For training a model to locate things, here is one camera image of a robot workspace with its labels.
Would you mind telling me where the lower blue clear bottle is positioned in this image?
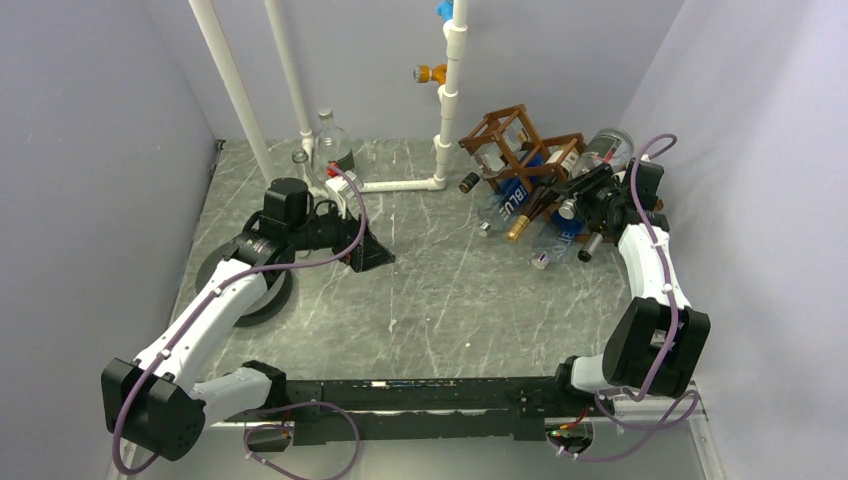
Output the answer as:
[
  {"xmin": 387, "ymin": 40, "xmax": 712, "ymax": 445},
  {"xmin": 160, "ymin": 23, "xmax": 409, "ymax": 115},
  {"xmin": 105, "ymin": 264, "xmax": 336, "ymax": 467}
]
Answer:
[{"xmin": 530, "ymin": 221, "xmax": 584, "ymax": 270}]

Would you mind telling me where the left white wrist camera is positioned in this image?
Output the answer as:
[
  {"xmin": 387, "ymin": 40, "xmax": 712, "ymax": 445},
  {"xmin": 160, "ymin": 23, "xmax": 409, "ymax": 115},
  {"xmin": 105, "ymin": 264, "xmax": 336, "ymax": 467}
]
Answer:
[{"xmin": 325, "ymin": 163, "xmax": 363, "ymax": 221}]

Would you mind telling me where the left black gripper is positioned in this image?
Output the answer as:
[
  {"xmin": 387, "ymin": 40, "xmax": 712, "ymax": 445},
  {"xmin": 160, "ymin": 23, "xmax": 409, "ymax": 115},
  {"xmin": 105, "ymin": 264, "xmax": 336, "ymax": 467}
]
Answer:
[{"xmin": 289, "ymin": 193, "xmax": 395, "ymax": 272}]

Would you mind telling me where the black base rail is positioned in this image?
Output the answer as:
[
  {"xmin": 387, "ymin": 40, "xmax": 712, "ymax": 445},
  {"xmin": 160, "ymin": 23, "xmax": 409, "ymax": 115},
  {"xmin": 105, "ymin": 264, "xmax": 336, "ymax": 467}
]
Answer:
[{"xmin": 227, "ymin": 361, "xmax": 600, "ymax": 446}]

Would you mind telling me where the blue labelled clear bottle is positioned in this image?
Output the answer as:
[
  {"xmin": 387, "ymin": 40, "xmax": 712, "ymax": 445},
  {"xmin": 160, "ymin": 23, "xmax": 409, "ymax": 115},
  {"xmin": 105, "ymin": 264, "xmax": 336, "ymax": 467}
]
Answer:
[{"xmin": 477, "ymin": 178, "xmax": 529, "ymax": 237}]

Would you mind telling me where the clear bottle dark label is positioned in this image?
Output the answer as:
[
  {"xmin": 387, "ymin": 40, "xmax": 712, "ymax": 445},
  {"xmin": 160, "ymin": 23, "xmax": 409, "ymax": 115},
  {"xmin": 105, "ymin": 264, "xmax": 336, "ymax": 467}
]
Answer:
[{"xmin": 566, "ymin": 127, "xmax": 634, "ymax": 186}]

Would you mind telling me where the white pvc pipe frame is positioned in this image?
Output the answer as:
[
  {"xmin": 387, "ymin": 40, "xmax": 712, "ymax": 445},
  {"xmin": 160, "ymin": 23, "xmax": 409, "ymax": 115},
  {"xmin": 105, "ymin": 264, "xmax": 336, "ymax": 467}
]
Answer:
[{"xmin": 265, "ymin": 1, "xmax": 468, "ymax": 193}]

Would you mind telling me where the orange valve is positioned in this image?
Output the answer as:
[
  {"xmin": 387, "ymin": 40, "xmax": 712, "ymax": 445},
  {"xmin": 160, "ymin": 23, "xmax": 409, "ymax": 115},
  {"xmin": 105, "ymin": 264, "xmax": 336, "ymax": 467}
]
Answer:
[{"xmin": 412, "ymin": 64, "xmax": 447, "ymax": 86}]

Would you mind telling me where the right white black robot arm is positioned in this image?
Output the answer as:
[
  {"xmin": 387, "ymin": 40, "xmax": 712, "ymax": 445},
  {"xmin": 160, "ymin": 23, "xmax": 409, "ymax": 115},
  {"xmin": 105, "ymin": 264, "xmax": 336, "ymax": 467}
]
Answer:
[{"xmin": 550, "ymin": 162, "xmax": 711, "ymax": 415}]

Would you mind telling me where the clear bottle red green label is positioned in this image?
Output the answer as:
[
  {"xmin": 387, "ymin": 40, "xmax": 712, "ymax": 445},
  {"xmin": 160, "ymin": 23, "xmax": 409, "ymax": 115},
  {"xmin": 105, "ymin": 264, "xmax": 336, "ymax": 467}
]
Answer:
[{"xmin": 313, "ymin": 108, "xmax": 355, "ymax": 178}]

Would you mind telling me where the dark bottle silver cap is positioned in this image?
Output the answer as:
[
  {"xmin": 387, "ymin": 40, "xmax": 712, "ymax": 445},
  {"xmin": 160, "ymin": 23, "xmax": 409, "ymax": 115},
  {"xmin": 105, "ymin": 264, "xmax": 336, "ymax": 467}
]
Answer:
[{"xmin": 577, "ymin": 232, "xmax": 604, "ymax": 263}]

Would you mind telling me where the blue valve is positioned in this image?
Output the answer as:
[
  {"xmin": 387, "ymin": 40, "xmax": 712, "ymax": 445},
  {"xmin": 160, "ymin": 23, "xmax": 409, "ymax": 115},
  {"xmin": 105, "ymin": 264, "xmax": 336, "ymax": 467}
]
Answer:
[{"xmin": 436, "ymin": 0, "xmax": 454, "ymax": 22}]

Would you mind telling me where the standing clear empty bottle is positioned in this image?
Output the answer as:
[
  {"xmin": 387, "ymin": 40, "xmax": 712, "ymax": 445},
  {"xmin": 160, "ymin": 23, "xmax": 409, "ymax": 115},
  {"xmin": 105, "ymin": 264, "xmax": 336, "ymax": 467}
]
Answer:
[{"xmin": 291, "ymin": 148, "xmax": 327, "ymax": 198}]

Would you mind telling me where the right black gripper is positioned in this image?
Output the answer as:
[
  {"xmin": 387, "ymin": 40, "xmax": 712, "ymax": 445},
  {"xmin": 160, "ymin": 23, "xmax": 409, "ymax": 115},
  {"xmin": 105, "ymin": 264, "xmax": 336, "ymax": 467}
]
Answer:
[{"xmin": 550, "ymin": 163, "xmax": 624, "ymax": 224}]

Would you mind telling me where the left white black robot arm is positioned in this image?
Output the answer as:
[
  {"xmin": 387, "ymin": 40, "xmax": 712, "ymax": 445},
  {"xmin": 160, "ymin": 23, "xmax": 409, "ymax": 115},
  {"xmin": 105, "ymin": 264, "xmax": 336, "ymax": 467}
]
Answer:
[{"xmin": 101, "ymin": 178, "xmax": 395, "ymax": 461}]

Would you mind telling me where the brown wooden wine rack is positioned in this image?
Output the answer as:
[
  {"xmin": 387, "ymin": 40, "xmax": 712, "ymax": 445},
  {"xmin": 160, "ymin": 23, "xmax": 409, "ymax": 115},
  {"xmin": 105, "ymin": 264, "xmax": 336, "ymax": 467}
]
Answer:
[{"xmin": 458, "ymin": 102, "xmax": 667, "ymax": 246}]

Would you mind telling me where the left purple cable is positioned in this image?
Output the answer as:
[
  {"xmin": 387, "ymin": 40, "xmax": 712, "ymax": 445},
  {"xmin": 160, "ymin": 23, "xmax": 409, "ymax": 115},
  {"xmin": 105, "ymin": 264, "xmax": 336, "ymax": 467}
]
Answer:
[{"xmin": 111, "ymin": 165, "xmax": 369, "ymax": 480}]

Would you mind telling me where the aluminium frame rail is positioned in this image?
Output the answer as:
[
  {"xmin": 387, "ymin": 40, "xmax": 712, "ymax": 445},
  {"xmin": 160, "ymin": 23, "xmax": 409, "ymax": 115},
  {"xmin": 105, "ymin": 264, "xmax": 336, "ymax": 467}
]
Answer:
[{"xmin": 105, "ymin": 380, "xmax": 723, "ymax": 480}]

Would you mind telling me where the slanted white pvc pipe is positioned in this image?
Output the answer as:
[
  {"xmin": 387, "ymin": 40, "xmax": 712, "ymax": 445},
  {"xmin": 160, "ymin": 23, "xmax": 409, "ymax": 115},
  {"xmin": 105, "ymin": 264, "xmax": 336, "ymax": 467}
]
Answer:
[{"xmin": 189, "ymin": 0, "xmax": 277, "ymax": 186}]

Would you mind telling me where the dark bottle gold cap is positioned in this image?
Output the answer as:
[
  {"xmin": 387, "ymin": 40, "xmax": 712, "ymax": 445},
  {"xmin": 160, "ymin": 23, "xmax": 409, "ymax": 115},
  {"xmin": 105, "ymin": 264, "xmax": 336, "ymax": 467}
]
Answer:
[{"xmin": 505, "ymin": 185, "xmax": 560, "ymax": 243}]

